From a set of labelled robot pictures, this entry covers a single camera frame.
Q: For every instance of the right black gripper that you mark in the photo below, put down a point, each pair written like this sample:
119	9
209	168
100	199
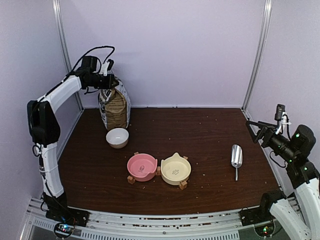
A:
269	131

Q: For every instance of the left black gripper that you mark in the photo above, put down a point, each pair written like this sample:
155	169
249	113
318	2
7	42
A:
109	84

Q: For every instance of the brown pet food bag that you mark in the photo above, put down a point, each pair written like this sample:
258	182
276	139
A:
115	106

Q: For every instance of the silver metal scoop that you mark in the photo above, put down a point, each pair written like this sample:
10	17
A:
236	159

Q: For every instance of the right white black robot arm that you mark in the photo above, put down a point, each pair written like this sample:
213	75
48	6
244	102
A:
303	175

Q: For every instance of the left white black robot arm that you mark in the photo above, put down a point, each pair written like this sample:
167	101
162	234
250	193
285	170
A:
45	130

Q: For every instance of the pink pet bowl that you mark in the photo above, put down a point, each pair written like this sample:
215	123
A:
142	167

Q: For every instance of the cream cat-ear pet bowl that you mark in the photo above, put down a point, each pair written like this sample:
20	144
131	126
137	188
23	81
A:
175	169

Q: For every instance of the white ceramic bowl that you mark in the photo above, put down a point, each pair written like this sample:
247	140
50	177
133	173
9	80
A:
117	138

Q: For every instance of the wooden bowl stand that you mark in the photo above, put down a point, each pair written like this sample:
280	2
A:
182	185

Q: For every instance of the right circuit board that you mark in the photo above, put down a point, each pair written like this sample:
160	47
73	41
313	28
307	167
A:
264	230

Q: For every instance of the circuit board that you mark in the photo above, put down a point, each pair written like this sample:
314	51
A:
264	230
63	230

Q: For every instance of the left circuit board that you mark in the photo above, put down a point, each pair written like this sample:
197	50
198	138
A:
63	230

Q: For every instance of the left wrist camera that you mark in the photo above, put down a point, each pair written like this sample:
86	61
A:
107	67

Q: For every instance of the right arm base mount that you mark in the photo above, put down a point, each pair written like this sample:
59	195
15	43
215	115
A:
252	216

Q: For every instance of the left aluminium corner post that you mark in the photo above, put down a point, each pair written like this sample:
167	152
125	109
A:
61	34

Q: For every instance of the aluminium corner post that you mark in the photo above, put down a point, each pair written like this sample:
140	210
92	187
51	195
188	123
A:
263	35
61	34

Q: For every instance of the right aluminium corner post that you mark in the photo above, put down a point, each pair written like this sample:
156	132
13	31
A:
263	35

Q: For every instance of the front aluminium rail frame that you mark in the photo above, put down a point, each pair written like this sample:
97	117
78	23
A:
223	225

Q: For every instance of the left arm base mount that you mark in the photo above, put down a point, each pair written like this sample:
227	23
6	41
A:
61	213

